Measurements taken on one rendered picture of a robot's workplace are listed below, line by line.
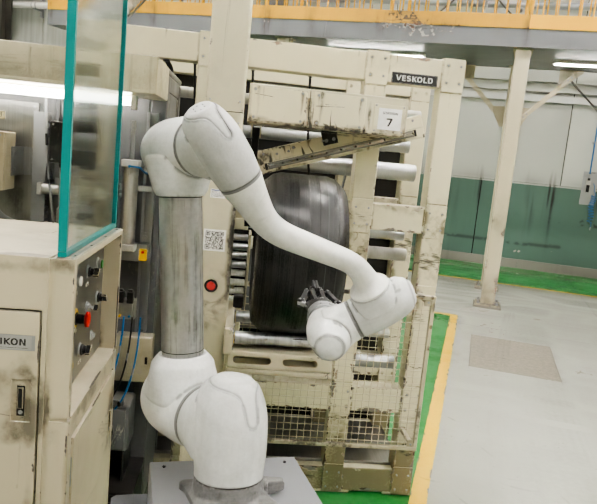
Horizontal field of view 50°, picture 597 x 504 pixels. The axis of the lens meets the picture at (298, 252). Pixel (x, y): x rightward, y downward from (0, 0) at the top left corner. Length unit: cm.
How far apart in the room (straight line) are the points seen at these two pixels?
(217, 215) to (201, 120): 91
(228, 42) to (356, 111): 58
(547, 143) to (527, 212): 116
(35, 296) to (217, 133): 54
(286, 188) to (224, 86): 39
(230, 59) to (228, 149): 91
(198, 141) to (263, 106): 114
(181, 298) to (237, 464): 39
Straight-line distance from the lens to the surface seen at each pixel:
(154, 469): 167
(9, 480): 168
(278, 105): 247
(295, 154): 261
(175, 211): 148
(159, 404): 156
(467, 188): 1131
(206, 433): 141
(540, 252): 1142
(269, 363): 225
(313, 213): 208
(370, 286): 156
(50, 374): 156
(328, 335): 155
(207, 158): 135
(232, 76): 221
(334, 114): 249
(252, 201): 140
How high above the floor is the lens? 154
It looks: 9 degrees down
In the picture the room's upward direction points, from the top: 6 degrees clockwise
